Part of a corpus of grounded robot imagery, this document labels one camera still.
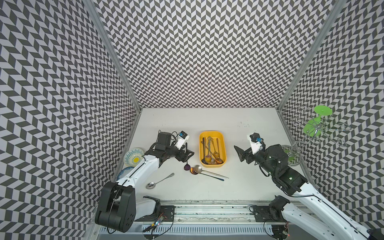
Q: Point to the dark purple spoon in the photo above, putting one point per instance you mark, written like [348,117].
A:
[187,167]

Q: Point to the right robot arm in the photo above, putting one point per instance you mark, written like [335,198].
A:
[302,205]

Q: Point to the aluminium corner post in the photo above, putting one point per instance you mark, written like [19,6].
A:
[323,32]
[99,26]

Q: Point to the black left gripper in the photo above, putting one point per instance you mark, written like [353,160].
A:
[185,157]

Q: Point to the yellow patterned bowl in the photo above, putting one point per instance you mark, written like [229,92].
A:
[133,157]

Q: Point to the rose gold long spoon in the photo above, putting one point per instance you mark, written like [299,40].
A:
[218,158]

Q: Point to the yellow plastic storage box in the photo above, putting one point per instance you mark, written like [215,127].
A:
[214,135]

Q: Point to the blue handled spoon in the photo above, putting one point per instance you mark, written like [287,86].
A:
[195,171]

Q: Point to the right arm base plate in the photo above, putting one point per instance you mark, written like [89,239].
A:
[267,214]

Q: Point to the black handled spoon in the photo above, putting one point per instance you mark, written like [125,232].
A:
[204,154]

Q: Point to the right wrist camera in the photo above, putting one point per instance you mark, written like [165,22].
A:
[256,142]

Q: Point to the ornate silver spoon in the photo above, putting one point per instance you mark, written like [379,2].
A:
[213,160]

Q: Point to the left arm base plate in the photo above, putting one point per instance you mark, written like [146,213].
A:
[167,212]

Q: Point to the aluminium front rail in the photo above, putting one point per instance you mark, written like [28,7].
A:
[214,212]

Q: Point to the gold bowl spoon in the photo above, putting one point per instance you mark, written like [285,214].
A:
[210,157]

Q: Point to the gold spoon ornate handle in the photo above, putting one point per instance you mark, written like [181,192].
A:
[213,143]

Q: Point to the aluminium corner post left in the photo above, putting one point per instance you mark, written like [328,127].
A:
[99,26]

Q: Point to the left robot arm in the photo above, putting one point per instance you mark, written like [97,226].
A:
[118,207]

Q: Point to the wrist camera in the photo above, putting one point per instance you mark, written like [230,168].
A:
[181,139]
[256,142]

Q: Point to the aluminium corner post right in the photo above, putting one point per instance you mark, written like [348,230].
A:
[323,32]

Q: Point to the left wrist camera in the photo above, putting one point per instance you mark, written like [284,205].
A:
[181,139]

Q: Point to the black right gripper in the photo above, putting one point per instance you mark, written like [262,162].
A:
[248,153]

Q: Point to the plain silver spoon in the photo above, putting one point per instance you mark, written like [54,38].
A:
[152,185]

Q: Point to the silver long handled spoon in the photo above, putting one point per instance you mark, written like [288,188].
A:
[200,170]

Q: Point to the blue patterned bowl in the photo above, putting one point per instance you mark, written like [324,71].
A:
[124,172]

